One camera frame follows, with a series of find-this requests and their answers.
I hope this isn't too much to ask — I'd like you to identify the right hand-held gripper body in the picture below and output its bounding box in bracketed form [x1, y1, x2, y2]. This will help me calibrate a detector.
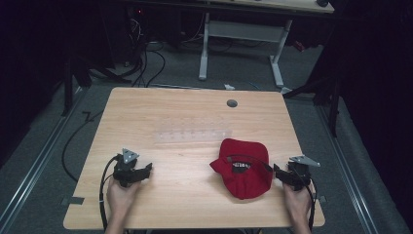
[286, 154, 321, 192]

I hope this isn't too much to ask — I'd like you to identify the person's left hand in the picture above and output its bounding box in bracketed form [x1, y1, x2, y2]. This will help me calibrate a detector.
[105, 177, 141, 223]

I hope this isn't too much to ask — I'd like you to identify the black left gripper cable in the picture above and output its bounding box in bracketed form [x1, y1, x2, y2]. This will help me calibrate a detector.
[98, 155, 121, 232]

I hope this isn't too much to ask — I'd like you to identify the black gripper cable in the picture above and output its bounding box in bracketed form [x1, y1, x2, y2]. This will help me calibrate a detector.
[303, 176, 318, 232]
[98, 155, 121, 232]

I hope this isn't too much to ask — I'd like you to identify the small red object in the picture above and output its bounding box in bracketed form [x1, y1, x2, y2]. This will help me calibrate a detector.
[292, 40, 307, 54]

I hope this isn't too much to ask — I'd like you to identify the red baseball cap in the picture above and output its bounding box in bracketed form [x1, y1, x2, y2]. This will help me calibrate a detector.
[208, 137, 274, 201]

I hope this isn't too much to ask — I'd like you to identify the black floor cable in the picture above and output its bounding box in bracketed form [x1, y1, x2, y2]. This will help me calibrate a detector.
[60, 109, 105, 183]

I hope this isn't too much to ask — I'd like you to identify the black stand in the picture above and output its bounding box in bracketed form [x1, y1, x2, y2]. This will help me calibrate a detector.
[59, 53, 132, 117]
[282, 72, 342, 138]

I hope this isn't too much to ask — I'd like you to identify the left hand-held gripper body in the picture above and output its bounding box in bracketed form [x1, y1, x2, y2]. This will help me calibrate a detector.
[113, 148, 144, 188]

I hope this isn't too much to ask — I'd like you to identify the bundle of black cables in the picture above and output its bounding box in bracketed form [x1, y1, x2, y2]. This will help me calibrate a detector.
[128, 14, 167, 89]

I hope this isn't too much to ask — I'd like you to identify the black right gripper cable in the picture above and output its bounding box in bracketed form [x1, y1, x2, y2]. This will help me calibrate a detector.
[303, 176, 318, 232]

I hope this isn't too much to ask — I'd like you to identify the person's right hand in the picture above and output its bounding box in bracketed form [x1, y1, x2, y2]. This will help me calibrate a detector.
[282, 182, 315, 224]

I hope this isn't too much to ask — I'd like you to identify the white-legged desk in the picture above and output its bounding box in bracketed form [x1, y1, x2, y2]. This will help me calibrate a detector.
[130, 0, 336, 96]

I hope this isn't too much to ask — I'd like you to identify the metal floor rail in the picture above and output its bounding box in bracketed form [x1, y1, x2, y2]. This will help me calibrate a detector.
[315, 104, 380, 234]
[0, 87, 91, 229]

